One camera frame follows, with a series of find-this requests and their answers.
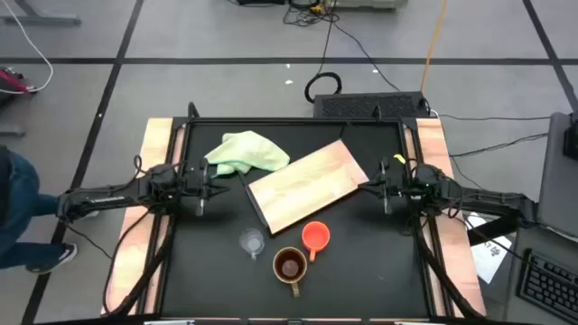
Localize light green microfibre cloth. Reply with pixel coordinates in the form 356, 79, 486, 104
204, 130, 291, 178

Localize grey side desk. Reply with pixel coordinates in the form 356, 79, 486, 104
505, 111, 578, 325

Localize black coiled cable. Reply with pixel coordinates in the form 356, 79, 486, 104
303, 0, 343, 104

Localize red device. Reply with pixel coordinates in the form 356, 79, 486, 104
0, 67, 37, 95

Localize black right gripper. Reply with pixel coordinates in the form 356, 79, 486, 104
359, 156, 412, 216

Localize white paper sheet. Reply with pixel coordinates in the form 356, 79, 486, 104
464, 211, 514, 284

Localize black keyboard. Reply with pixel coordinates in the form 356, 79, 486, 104
517, 248, 578, 322

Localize person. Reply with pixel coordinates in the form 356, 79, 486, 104
0, 144, 79, 275

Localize clear glass cup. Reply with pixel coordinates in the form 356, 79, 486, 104
238, 227, 266, 262

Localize orange mug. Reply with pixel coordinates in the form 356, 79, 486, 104
301, 220, 331, 263

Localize black cable bundle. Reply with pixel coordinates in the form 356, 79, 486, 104
102, 211, 177, 317
411, 211, 487, 320

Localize white cable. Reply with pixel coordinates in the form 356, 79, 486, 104
0, 0, 54, 96

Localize green-brown glazed ceramic mug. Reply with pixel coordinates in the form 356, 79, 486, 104
272, 246, 309, 299

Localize grey table leg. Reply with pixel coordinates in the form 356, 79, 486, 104
0, 0, 82, 27

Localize yellow-orange cable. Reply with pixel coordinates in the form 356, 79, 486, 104
419, 0, 449, 95

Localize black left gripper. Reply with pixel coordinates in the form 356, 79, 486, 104
179, 158, 230, 218

